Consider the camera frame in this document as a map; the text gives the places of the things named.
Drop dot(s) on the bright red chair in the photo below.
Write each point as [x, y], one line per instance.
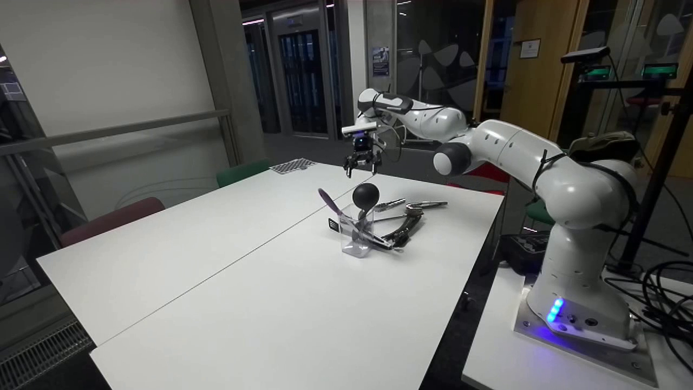
[490, 177]

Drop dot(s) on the black camera stand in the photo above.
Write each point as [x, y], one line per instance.
[653, 188]

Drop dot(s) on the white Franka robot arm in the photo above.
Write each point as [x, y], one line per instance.
[576, 196]

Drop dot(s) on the small wall poster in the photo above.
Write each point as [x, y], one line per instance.
[381, 61]

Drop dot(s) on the steel tongs with slotted tips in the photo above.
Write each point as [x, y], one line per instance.
[334, 225]

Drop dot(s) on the grey floor vent grille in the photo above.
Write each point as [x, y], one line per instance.
[34, 358]

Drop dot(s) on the black stereo camera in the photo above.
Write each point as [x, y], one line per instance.
[585, 55]

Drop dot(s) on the steel tongs with black grip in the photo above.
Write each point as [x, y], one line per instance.
[424, 206]

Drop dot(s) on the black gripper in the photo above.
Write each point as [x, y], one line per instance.
[359, 150]

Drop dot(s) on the green chair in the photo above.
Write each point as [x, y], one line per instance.
[240, 173]

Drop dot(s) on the small steel tongs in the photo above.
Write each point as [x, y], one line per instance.
[390, 205]

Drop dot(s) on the upright silver utensil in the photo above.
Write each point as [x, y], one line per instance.
[328, 201]

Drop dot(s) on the grey robot mounting plate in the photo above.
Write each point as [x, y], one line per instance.
[629, 365]

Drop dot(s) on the grey metal handrail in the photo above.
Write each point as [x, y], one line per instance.
[109, 132]

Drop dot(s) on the black can opener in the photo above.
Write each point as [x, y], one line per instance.
[411, 224]

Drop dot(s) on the black control box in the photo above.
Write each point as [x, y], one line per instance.
[521, 251]

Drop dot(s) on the dark red chair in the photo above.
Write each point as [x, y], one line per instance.
[116, 217]

